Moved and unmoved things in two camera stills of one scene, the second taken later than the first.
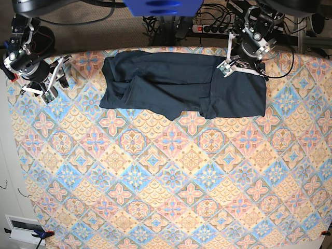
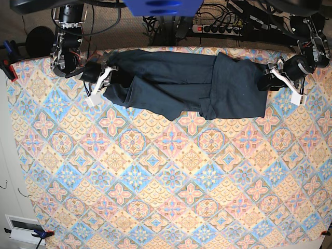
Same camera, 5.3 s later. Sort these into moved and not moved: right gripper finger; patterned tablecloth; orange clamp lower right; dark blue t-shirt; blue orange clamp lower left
Moved: right gripper finger
Not moved: patterned tablecloth; blue orange clamp lower left; dark blue t-shirt; orange clamp lower right
